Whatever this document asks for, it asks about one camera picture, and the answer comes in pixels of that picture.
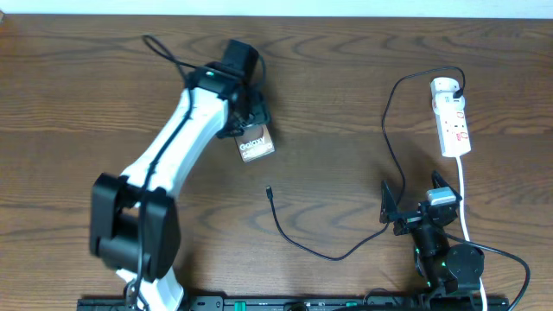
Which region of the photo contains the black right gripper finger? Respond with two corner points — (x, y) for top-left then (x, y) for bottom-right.
(379, 181), (397, 224)
(431, 170), (461, 201)

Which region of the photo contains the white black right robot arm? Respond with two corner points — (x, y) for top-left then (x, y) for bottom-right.
(379, 172), (485, 295)

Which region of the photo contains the white power strip cord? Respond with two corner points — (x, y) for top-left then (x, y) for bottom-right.
(454, 155), (488, 311)

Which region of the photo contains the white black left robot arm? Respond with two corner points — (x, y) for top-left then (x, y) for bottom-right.
(89, 40), (270, 310)

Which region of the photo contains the white power strip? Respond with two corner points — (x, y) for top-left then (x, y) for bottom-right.
(432, 92), (471, 158)

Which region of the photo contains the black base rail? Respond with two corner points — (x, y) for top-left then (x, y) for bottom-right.
(76, 294), (509, 311)

